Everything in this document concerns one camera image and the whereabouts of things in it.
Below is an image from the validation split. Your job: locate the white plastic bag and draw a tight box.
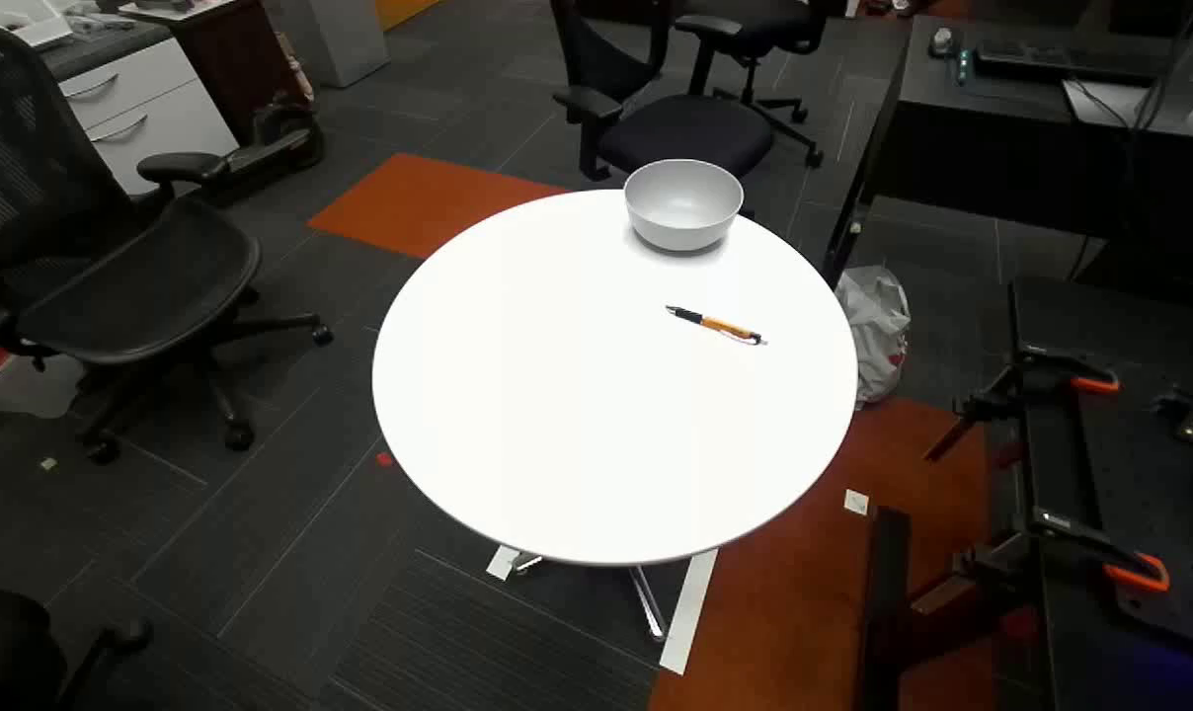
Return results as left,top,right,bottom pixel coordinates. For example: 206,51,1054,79
836,263,911,405

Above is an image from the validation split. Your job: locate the black padded office chair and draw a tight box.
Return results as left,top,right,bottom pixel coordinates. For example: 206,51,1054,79
550,0,832,176

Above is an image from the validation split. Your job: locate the orange black clamp upper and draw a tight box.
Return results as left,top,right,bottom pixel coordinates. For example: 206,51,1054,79
924,342,1120,463

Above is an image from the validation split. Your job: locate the white drawer cabinet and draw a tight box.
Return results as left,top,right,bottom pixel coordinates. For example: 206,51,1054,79
45,39,235,197

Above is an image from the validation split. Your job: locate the orange black marker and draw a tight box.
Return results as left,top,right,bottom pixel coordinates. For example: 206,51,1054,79
663,304,767,346

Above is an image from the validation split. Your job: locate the orange black clamp lower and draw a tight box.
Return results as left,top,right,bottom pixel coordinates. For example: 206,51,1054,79
957,504,1174,597

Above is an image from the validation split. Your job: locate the black mesh office chair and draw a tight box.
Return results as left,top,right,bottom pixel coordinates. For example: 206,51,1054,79
0,28,333,463

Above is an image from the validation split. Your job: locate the grey bowl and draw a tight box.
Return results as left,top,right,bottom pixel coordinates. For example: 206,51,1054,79
622,156,746,251

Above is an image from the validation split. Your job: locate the round white table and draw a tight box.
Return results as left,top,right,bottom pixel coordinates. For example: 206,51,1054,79
367,186,862,678

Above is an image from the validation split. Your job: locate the orange black clamp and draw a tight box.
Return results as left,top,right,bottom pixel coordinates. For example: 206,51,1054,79
924,342,1120,463
957,504,1174,597

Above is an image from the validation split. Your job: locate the black desk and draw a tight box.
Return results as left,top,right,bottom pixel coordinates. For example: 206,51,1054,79
862,21,1193,251

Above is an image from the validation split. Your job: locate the black mounting table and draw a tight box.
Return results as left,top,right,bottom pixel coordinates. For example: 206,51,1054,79
858,273,1193,711

